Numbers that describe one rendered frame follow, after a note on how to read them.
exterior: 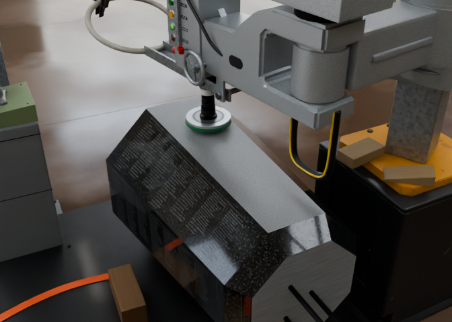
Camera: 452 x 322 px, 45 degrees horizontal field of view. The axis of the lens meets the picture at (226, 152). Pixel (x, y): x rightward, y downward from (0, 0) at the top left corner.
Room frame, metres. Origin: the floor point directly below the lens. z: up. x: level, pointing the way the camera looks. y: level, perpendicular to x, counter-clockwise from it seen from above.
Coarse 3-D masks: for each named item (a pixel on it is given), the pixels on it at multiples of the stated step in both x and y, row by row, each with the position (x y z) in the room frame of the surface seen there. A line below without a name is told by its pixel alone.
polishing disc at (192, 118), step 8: (192, 112) 2.31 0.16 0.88; (200, 112) 2.31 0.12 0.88; (216, 112) 2.31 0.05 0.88; (224, 112) 2.31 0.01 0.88; (192, 120) 2.23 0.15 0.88; (200, 120) 2.23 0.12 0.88; (208, 120) 2.23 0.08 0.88; (216, 120) 2.23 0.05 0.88; (224, 120) 2.23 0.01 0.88; (200, 128) 2.17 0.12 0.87; (208, 128) 2.17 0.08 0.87
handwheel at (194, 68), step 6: (186, 54) 2.11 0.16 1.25; (192, 54) 2.07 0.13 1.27; (198, 54) 2.07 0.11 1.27; (186, 60) 2.12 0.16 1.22; (198, 60) 2.04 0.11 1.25; (186, 66) 2.13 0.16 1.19; (192, 66) 2.07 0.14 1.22; (198, 66) 2.05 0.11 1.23; (204, 66) 2.11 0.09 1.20; (186, 72) 2.12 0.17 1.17; (192, 72) 2.07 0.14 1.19; (204, 72) 2.03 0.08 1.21; (192, 78) 2.09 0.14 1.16; (204, 78) 2.03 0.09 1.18; (192, 84) 2.08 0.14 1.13; (198, 84) 2.05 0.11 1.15
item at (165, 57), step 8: (152, 48) 2.55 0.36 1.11; (168, 48) 2.62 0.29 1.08; (152, 56) 2.54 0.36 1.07; (160, 56) 2.48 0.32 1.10; (168, 56) 2.55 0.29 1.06; (168, 64) 2.42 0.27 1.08; (176, 72) 2.37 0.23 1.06; (208, 80) 2.17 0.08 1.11; (208, 88) 2.17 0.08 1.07; (216, 96) 2.06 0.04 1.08
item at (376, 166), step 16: (384, 128) 2.33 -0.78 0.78; (384, 144) 2.18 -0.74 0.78; (448, 144) 2.18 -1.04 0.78; (384, 160) 2.04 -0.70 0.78; (400, 160) 2.04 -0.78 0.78; (432, 160) 2.04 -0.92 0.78; (448, 160) 2.04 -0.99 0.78; (448, 176) 1.92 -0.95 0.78; (400, 192) 1.84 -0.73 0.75; (416, 192) 1.83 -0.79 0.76
